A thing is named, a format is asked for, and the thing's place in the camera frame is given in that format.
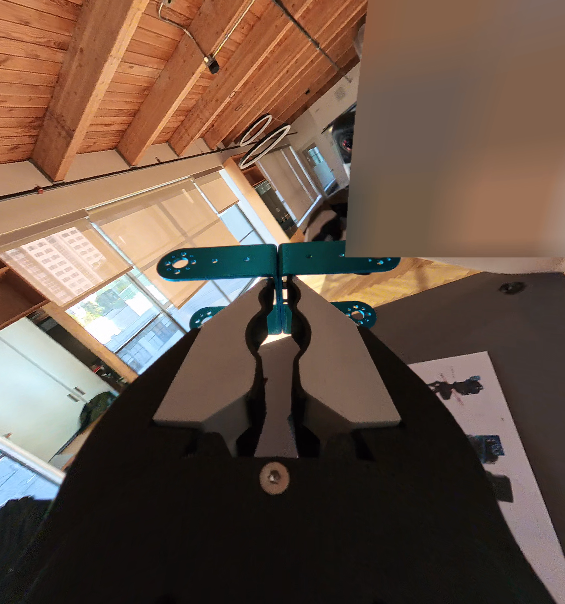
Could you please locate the small white ring lamp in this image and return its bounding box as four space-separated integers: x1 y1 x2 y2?
239 113 274 147

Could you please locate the black ceiling pipe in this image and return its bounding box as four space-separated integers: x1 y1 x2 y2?
0 142 238 206

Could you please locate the printed instruction sheet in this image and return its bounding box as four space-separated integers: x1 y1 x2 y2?
407 351 565 604

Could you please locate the thin black ceiling conduit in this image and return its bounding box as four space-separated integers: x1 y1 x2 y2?
273 0 355 85

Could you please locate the medium beige roller blind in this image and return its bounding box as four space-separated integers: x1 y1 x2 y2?
0 212 133 310

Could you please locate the black jacket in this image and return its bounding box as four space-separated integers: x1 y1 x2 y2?
0 495 53 604

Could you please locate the short beige roller blind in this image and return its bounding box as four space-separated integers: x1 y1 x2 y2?
193 171 240 214

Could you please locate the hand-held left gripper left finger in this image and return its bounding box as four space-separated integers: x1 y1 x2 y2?
152 278 270 457

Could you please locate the dark grey desk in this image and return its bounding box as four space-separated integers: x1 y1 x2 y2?
372 270 565 604

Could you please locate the long beige roller blind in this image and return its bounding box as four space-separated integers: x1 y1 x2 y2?
89 177 231 305

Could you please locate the dark green backpack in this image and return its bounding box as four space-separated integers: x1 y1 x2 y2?
80 392 121 431

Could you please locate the wide wooden wall shelf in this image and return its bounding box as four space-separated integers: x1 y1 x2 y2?
0 241 52 341

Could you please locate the large white ring lamp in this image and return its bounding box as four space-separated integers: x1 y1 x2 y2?
237 125 291 170

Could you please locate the narrow wooden wall shelf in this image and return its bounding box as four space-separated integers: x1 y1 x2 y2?
223 153 307 243

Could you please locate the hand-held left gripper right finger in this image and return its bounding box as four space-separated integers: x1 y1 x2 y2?
289 277 402 446

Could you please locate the white wall cabinet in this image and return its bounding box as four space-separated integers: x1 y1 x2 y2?
0 316 128 468

